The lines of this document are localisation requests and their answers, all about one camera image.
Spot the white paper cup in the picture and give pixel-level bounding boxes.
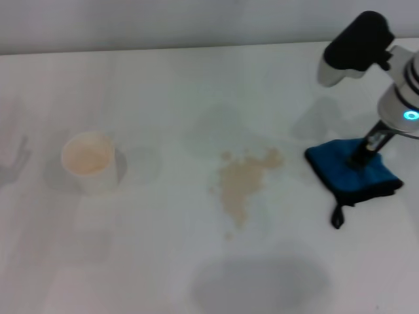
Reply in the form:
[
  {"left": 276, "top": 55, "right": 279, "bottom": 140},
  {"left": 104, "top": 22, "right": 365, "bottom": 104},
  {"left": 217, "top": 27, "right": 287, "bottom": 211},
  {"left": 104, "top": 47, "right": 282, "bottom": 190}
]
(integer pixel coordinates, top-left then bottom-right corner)
[{"left": 60, "top": 131, "right": 128, "bottom": 196}]

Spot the brown water stain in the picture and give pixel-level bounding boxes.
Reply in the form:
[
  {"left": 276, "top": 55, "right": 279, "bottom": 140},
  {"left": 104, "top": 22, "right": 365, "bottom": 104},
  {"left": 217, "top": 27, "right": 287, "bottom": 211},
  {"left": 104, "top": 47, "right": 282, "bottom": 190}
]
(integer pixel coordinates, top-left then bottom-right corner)
[{"left": 209, "top": 147, "right": 286, "bottom": 239}]

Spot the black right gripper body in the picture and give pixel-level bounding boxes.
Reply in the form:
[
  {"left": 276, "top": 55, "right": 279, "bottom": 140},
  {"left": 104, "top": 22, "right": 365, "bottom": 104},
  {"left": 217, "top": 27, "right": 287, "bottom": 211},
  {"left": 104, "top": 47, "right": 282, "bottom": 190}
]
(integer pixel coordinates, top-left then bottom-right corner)
[{"left": 346, "top": 119, "right": 395, "bottom": 169}]

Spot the blue rag with black trim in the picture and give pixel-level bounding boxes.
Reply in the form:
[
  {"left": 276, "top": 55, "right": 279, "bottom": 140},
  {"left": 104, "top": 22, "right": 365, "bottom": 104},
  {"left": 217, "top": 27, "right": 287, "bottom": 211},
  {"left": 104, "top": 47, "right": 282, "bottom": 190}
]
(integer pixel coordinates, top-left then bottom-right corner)
[{"left": 304, "top": 139, "right": 405, "bottom": 230}]

